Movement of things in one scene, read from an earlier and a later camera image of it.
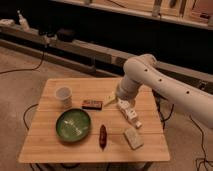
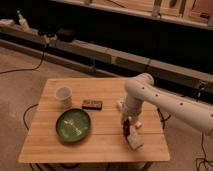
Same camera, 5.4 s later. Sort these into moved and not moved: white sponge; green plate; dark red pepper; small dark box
Moved: dark red pepper
Not moved: green plate; small dark box; white sponge
